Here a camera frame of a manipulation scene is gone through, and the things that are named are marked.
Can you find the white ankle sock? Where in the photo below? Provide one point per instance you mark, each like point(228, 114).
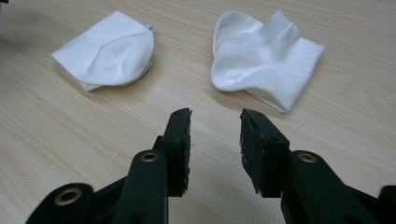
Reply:
point(264, 62)
point(109, 53)

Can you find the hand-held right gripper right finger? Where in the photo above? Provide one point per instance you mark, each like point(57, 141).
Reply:
point(264, 155)

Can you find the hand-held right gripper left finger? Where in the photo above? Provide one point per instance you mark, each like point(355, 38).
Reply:
point(177, 149)

